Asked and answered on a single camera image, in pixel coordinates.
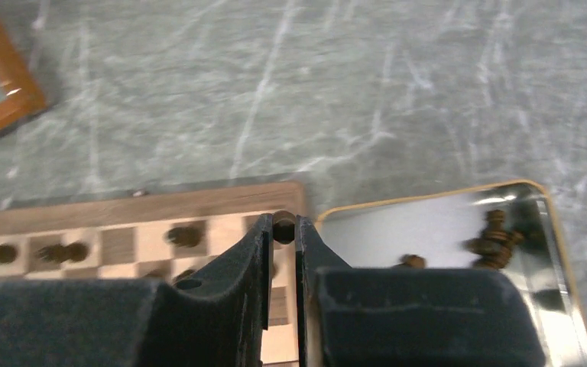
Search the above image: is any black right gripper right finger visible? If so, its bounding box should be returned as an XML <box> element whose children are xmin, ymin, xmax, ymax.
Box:
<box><xmin>295</xmin><ymin>216</ymin><xmax>546</xmax><ymax>366</ymax></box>

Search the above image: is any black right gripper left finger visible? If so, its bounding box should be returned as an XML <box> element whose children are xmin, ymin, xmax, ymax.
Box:
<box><xmin>0</xmin><ymin>214</ymin><xmax>273</xmax><ymax>366</ymax></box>

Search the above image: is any dark pawn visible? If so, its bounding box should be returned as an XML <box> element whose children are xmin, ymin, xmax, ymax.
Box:
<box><xmin>272</xmin><ymin>210</ymin><xmax>297</xmax><ymax>245</ymax></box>

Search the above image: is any wooden chess board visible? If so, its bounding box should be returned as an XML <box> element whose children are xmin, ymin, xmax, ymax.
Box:
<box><xmin>0</xmin><ymin>182</ymin><xmax>306</xmax><ymax>366</ymax></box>

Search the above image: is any orange wooden rack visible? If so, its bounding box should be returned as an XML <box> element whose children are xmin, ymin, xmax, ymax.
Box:
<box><xmin>0</xmin><ymin>21</ymin><xmax>48</xmax><ymax>131</ymax></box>

